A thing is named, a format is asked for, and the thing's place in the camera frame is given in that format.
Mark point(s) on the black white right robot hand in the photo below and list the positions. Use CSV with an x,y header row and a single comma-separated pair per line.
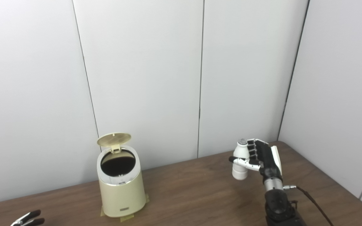
x,y
267,157

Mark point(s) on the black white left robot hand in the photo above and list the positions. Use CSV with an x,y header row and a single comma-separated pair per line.
x,y
27,219

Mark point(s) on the small white plastic bottle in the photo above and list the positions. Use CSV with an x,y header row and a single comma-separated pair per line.
x,y
240,152

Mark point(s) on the round cream bin lid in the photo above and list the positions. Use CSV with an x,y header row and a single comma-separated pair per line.
x,y
113,139

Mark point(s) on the cream-colored trash bin body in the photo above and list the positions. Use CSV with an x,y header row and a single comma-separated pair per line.
x,y
123,197

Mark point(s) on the yellow tape piece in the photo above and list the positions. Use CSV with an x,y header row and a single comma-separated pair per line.
x,y
127,218
102,212
147,198

